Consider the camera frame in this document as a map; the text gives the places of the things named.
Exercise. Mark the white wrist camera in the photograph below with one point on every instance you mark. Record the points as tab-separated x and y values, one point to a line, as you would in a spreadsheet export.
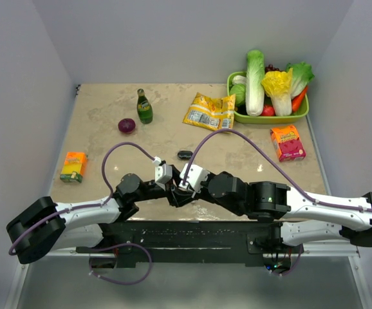
162	172
194	178

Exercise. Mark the yellow leaf cabbage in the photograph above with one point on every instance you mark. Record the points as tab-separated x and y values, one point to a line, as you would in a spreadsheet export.
277	86

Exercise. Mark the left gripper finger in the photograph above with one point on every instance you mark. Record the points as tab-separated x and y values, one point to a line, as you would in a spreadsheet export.
175	175
179	199

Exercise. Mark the orange yellow juice carton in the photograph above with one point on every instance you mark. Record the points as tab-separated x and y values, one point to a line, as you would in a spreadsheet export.
74	167

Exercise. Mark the green plastic basket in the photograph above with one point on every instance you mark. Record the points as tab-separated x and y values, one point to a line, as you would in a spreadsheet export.
299	114

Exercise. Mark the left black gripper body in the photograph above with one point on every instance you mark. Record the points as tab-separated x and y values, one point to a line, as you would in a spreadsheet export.
154	191

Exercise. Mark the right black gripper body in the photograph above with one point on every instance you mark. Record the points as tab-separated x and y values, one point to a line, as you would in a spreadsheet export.
204	193

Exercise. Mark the dark red grapes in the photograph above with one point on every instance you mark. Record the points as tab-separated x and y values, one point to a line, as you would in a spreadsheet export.
270	68

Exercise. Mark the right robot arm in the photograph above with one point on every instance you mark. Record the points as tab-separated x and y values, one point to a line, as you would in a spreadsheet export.
307	217

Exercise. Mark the purple red onion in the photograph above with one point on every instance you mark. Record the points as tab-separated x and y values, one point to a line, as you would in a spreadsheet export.
126	125

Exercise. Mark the orange carrot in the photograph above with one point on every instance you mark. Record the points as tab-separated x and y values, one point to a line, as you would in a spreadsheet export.
297	101

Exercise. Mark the pink orange snack box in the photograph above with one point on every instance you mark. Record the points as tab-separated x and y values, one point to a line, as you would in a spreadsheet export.
287	143

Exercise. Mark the round green cabbage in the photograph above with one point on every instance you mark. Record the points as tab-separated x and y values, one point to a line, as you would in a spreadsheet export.
239	90

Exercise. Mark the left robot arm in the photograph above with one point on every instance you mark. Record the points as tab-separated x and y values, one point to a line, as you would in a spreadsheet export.
46	226

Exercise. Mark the white cauliflower piece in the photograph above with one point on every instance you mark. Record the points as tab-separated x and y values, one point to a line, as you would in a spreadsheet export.
238	79

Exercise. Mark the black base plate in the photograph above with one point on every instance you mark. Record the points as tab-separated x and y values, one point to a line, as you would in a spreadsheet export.
250	243

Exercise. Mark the black earbud charging case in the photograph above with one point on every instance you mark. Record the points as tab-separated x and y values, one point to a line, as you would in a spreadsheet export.
184	155

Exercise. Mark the napa cabbage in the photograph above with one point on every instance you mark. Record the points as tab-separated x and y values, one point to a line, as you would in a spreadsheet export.
255	73

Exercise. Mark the green lettuce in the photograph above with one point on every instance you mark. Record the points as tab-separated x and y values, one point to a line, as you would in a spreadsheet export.
302	75

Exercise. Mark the yellow snack bag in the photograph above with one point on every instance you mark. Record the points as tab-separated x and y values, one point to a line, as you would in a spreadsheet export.
211	113

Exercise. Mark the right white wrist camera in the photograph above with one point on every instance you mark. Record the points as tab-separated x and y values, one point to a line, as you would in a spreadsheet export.
194	178

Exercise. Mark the green glass bottle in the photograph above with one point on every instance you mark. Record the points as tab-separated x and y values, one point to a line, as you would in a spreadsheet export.
144	108

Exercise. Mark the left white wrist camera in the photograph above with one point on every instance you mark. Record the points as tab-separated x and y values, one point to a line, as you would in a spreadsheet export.
162	172

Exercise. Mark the red tomato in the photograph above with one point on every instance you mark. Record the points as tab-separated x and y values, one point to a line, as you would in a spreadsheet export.
268	111

